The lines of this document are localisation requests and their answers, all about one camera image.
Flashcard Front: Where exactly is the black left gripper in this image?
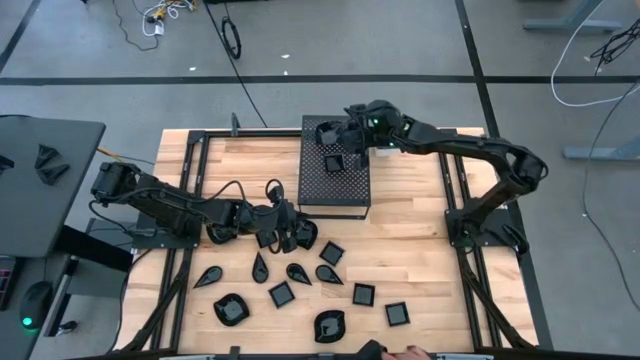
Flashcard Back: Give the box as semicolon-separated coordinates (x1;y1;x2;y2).
238;199;304;256

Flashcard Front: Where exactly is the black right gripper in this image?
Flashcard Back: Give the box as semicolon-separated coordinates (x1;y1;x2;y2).
333;101;404;169

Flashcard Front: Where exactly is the black perforated metal shelf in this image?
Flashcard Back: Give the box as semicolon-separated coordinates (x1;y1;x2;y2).
297;114;372;221

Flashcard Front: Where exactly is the person's hand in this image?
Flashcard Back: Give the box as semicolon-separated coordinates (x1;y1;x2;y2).
381;344;440;360

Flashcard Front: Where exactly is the black desk leg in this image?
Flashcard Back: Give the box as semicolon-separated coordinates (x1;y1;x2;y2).
52;224;135;274

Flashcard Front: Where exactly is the black side desk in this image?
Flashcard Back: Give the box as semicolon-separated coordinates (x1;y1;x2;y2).
0;114;108;259

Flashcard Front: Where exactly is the grey table leg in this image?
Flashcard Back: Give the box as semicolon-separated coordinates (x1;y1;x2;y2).
522;0;624;34

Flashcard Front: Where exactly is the black computer mouse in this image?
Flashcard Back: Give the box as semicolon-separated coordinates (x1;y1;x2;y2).
18;280;54;331

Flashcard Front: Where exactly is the grey table foot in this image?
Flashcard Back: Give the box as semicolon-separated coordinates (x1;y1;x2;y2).
563;137;640;162

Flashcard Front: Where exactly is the black keyboard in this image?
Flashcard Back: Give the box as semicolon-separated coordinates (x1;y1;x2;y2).
0;254;22;312

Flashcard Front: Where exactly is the black aluminium table frame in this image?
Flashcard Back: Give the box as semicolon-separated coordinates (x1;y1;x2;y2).
115;127;542;360

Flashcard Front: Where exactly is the black coiled floor cable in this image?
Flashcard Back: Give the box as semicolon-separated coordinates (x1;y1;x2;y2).
203;0;269;129

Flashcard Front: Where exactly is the yellow floor cable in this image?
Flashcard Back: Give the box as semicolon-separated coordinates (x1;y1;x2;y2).
96;146;157;167

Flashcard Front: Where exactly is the white floor cable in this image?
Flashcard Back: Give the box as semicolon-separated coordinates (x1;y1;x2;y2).
549;0;640;109

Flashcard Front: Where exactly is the white cable bundle with plug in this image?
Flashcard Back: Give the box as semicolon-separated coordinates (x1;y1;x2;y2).
141;0;196;38

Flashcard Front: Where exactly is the long black floor cable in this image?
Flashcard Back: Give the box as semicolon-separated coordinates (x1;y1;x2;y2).
581;82;640;312

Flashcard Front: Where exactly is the black tangled cable bundle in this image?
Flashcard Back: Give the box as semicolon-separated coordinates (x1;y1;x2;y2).
589;18;640;76

